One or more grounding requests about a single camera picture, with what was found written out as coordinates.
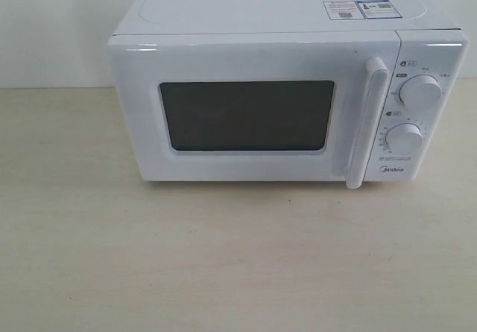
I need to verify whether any white microwave door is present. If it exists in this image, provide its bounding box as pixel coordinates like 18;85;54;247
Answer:
107;31;401;189

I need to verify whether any white Midea microwave body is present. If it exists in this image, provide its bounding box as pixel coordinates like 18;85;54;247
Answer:
108;0;468;184

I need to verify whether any lower white timer knob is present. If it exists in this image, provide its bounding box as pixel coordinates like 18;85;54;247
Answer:
385;123;423;154

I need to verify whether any white label sticker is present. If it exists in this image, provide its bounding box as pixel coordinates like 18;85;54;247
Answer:
323;1;365;21

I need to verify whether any upper white power knob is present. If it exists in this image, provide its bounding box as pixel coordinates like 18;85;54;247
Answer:
399;75;443;110

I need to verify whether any blue energy label sticker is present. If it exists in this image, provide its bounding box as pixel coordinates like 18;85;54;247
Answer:
356;0;402;19

